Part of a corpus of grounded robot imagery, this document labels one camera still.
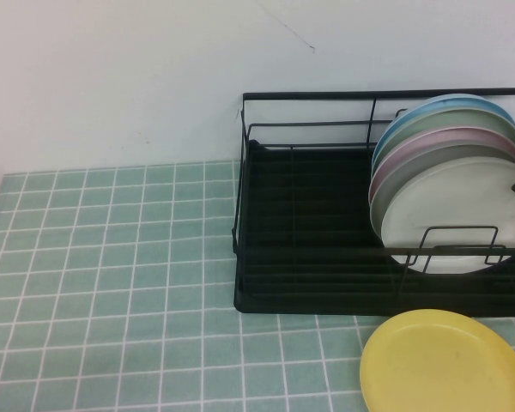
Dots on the black drip tray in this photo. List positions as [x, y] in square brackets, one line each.
[309, 214]

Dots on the grey plate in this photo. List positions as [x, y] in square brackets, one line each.
[429, 159]

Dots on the pink plate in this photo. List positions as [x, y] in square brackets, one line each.
[450, 137]

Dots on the white plate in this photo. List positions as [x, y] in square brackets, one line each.
[446, 201]

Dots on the blue plate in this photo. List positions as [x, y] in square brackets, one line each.
[468, 102]

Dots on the yellow plate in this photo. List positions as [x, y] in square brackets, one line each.
[438, 365]

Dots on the green checked tablecloth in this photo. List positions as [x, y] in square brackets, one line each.
[111, 279]

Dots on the green plate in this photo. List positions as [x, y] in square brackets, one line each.
[468, 119]

